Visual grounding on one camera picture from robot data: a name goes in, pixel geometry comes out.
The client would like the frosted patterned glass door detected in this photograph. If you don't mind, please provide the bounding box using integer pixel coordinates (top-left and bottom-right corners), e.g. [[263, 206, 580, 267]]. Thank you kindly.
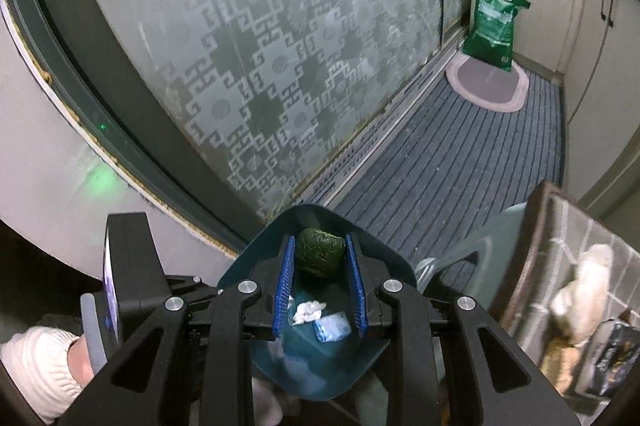
[[8, 0, 469, 250]]

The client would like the oval grey floor mat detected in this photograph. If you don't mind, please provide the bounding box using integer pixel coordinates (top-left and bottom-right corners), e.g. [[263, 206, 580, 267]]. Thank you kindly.
[[446, 52, 529, 113]]

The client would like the blue striped floor runner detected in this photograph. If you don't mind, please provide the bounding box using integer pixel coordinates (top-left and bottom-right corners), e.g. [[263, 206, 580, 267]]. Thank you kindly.
[[335, 72, 564, 267]]

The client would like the teal trash bin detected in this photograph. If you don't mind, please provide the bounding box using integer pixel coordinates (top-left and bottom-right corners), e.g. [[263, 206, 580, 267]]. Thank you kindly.
[[218, 204, 416, 401]]

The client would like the grey plastic stool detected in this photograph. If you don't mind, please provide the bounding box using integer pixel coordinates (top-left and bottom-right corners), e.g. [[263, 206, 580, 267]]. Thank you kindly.
[[414, 203, 526, 293]]

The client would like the black Face packet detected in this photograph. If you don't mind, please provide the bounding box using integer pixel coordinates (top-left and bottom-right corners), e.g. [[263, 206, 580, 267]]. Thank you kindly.
[[574, 318, 639, 400]]

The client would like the white sleeve left forearm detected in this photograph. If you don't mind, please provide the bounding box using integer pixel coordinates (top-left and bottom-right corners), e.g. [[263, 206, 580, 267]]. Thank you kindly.
[[1, 326, 84, 425]]

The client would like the left hand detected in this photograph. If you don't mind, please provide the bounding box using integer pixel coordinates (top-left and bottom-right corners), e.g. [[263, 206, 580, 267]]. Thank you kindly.
[[67, 335, 94, 388]]

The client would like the crumpled white plastic bag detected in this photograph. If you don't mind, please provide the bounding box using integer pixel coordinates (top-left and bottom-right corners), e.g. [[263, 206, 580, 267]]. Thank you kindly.
[[549, 244, 613, 345]]

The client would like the white kitchen cabinet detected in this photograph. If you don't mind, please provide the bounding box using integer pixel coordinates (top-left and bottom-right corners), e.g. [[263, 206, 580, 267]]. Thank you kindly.
[[470, 0, 640, 202]]

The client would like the dark green wrapper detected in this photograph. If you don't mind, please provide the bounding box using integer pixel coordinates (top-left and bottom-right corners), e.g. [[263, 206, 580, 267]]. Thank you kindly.
[[295, 228, 346, 279]]

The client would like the green rice bag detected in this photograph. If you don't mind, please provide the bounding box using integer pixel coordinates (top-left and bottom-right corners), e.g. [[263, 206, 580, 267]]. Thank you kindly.
[[462, 0, 530, 72]]

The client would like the light blue tissue pack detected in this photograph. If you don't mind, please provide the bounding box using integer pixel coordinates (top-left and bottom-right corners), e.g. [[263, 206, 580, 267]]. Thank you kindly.
[[314, 311, 352, 342]]

